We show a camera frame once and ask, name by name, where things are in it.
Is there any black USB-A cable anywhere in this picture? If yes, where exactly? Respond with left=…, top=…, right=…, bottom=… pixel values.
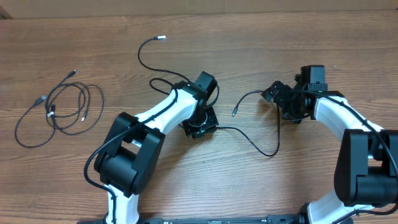
left=137, top=35, right=281, bottom=157

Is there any short black USB cable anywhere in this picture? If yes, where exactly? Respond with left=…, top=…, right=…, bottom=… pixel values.
left=14, top=70, right=86, bottom=149

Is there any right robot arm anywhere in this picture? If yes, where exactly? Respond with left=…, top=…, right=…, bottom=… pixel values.
left=262, top=65, right=397, bottom=223

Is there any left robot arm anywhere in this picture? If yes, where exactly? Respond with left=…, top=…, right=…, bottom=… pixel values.
left=88, top=72, right=219, bottom=223

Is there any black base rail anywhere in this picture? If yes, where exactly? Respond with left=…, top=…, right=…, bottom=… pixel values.
left=77, top=213, right=354, bottom=224

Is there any thin black USB cable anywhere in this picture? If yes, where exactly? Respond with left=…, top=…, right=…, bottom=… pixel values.
left=45, top=81, right=105, bottom=136

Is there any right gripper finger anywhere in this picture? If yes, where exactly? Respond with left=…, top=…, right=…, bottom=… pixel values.
left=282, top=112, right=303, bottom=124
left=261, top=81, right=284, bottom=102

